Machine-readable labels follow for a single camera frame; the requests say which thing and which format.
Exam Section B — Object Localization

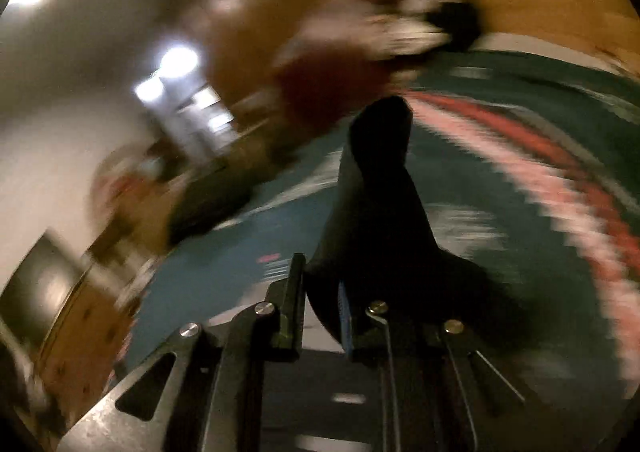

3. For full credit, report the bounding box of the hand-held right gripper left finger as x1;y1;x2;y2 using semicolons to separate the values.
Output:
114;253;307;452

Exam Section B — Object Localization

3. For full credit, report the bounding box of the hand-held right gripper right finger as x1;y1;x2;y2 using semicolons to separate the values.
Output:
338;281;531;452

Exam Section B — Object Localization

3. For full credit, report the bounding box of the black garment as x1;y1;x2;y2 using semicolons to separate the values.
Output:
305;96;532;350

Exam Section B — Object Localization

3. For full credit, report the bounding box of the dark bag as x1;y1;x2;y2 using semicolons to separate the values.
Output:
167;157;271;248

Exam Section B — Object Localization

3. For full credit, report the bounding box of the green printed blanket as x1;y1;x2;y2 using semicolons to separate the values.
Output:
120;48;640;452

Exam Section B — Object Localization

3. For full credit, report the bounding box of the wooden cabinet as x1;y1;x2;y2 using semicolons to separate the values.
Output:
30;272;151;435

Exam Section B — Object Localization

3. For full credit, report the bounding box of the dark red cloth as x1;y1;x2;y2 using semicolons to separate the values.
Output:
272;50;396;133

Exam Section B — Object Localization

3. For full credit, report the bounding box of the bright window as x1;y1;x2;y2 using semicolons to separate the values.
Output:
134;46;237;155

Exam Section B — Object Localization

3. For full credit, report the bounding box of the dark screen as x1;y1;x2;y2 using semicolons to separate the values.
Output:
0;231;92;330

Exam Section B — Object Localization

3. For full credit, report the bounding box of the black white patterned cloth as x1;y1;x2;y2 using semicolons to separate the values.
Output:
350;0;483;58

